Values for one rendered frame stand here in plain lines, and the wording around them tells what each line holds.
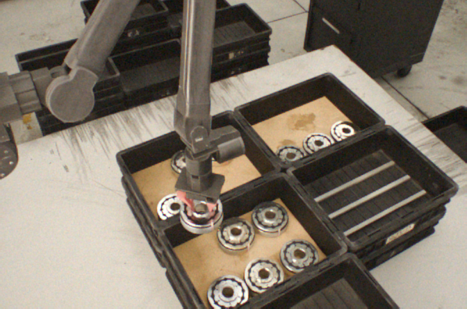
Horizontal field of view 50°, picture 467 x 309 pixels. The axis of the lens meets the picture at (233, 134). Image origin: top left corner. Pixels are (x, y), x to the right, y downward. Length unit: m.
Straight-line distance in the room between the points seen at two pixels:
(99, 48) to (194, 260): 0.69
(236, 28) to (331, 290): 1.74
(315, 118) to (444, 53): 2.09
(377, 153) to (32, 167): 1.17
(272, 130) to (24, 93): 0.98
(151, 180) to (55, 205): 0.35
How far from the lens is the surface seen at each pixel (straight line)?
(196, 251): 1.40
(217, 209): 1.21
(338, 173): 1.60
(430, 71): 3.54
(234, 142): 1.07
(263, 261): 1.35
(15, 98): 0.90
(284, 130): 1.69
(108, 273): 1.54
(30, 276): 1.60
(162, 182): 1.54
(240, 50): 2.55
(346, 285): 1.38
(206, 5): 0.96
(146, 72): 2.67
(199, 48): 0.97
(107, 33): 0.91
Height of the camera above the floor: 2.02
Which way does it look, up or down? 45 degrees down
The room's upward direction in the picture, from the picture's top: 1 degrees clockwise
